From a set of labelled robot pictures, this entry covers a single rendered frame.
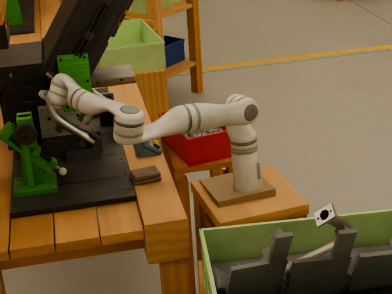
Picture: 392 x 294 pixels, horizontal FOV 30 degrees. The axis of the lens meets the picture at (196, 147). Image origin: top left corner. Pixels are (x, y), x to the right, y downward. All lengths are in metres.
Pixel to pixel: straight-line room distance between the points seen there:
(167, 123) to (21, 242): 0.59
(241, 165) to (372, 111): 3.07
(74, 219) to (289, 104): 3.37
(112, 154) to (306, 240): 0.91
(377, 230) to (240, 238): 0.41
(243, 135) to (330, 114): 2.99
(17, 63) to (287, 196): 1.12
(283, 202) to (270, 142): 2.48
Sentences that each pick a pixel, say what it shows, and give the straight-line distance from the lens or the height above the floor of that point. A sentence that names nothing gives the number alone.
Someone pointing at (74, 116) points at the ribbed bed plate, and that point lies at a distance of 2.80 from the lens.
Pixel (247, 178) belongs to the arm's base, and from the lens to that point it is 2.49.
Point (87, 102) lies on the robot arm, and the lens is 2.29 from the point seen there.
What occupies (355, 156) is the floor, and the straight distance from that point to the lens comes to 4.77.
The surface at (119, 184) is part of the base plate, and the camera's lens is 2.56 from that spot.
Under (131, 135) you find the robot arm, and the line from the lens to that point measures 2.19.
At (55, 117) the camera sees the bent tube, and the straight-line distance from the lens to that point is 2.74.
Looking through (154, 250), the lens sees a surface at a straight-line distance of 2.36.
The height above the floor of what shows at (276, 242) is 1.11.
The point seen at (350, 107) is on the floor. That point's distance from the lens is 5.52.
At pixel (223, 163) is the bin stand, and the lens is 2.89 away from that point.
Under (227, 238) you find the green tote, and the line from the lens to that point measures 2.17.
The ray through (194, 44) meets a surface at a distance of 5.72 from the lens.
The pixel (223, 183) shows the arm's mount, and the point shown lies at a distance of 2.59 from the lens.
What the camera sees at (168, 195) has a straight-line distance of 2.46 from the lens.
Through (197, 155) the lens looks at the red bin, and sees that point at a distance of 2.86.
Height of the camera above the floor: 2.08
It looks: 25 degrees down
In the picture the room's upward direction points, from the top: 4 degrees counter-clockwise
